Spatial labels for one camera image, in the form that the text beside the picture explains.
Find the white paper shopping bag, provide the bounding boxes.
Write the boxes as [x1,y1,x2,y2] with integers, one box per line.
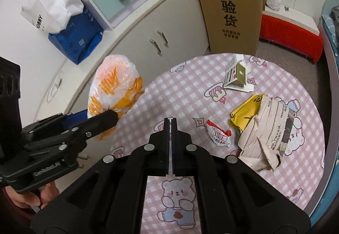
[21,0,84,34]

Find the yellow snack bag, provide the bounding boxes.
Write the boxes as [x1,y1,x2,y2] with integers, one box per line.
[229,94,265,134]

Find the orange white plastic bag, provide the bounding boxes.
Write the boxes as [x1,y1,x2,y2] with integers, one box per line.
[87,54,146,141]

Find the blue paper bag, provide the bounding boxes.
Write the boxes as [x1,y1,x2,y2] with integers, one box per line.
[48,7,103,65]

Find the white curved base cabinet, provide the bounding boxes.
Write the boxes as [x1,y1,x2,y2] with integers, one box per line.
[37,0,208,123]

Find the newspaper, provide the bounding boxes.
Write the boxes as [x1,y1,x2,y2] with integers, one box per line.
[238,95,295,172]

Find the red covered low bench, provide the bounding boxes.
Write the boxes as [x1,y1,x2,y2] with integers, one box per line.
[260,11,323,64]

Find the red white sauce packet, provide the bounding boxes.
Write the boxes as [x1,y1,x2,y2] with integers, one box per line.
[206,120,232,147]

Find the large brown cardboard box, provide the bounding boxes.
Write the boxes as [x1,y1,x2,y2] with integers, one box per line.
[200,0,263,56]

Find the pink checkered tablecloth table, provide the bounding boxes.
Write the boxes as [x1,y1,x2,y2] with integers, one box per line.
[107,54,325,233]

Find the left hand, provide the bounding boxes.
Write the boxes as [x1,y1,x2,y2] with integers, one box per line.
[5,182,60,209]

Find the gold white box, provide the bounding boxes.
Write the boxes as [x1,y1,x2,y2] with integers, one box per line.
[223,54,254,92]

